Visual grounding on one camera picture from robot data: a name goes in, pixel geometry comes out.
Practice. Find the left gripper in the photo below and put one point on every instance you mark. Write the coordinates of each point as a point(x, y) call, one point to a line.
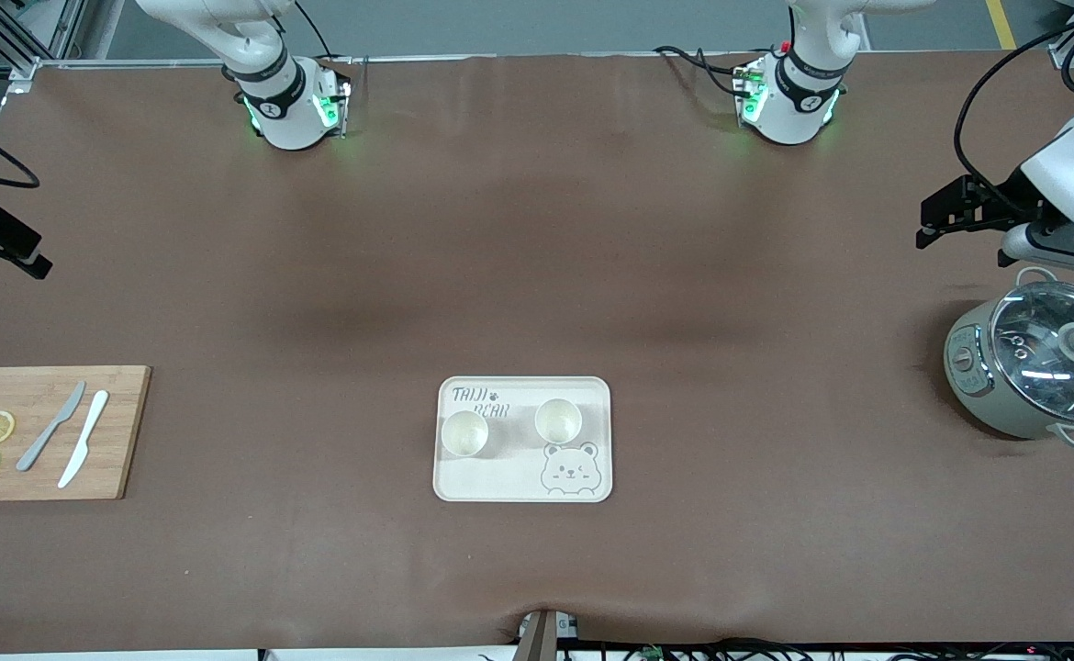
point(997, 204)

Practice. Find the white IKEA cup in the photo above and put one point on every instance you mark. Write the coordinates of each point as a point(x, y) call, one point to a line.
point(464, 433)
point(558, 420)

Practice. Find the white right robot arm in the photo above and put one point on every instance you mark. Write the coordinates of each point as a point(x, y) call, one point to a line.
point(280, 101)

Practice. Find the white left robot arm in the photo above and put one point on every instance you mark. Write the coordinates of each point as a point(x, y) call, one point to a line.
point(794, 92)

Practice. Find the glass pot lid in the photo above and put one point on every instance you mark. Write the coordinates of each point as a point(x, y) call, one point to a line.
point(1042, 358)

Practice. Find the grey electric cooking pot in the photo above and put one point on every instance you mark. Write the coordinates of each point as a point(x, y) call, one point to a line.
point(978, 386)

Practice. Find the grey plastic knife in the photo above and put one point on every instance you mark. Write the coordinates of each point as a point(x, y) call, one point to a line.
point(46, 436)

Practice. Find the white plastic knife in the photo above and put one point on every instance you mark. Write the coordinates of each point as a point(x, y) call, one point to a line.
point(87, 431)

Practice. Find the bamboo cutting board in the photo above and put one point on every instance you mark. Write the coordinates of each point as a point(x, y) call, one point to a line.
point(124, 431)

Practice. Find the cream bear print tray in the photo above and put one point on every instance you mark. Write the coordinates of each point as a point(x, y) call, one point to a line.
point(509, 477)

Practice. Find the brown table cover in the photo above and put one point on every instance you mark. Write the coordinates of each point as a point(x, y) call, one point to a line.
point(519, 569)

